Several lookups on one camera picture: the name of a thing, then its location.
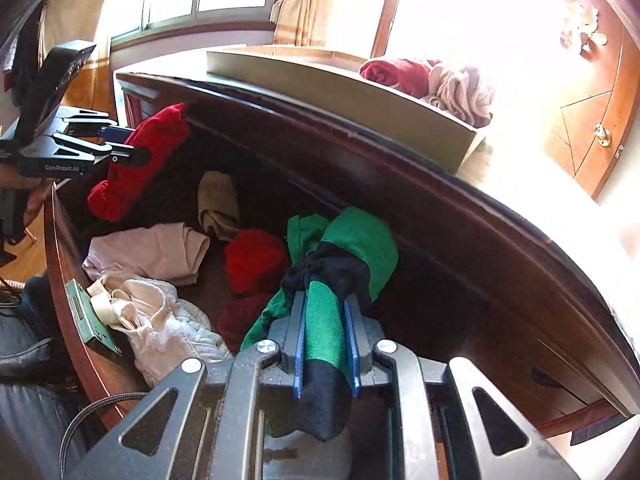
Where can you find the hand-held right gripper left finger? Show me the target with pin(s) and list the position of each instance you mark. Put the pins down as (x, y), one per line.
(298, 340)

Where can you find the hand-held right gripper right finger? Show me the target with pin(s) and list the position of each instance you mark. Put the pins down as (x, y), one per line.
(352, 345)

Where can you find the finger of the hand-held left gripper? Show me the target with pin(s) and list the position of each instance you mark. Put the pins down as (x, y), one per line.
(127, 156)
(120, 135)

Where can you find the bright red underwear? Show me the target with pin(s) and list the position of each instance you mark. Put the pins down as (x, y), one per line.
(255, 260)
(145, 170)

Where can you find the pale pink underwear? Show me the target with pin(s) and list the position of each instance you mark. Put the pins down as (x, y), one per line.
(150, 252)

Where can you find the green and black underwear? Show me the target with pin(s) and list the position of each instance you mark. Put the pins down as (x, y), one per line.
(360, 245)

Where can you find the beige sock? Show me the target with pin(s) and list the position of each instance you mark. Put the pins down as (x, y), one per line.
(217, 205)

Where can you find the dark wooden drawer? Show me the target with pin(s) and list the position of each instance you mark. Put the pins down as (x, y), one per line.
(450, 310)

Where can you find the cream white underwear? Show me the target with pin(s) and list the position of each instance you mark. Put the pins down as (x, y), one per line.
(155, 325)

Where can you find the shallow cardboard box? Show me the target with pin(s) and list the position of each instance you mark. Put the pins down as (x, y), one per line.
(325, 90)

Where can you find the person's left hand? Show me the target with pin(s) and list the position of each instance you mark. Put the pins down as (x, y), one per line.
(37, 205)

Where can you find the clothes on coat rack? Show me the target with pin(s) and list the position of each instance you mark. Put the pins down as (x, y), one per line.
(25, 45)

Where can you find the yellow window curtain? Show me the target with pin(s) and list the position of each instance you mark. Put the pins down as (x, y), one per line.
(305, 0)

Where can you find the person's left leg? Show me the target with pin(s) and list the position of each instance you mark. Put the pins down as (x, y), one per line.
(30, 410)

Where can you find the brass door knob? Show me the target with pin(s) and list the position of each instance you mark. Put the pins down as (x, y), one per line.
(602, 135)

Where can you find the brown wooden door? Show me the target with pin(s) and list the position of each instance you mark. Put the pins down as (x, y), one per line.
(590, 110)

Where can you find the paper-cut door ornament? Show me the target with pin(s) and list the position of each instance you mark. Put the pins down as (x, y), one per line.
(582, 25)

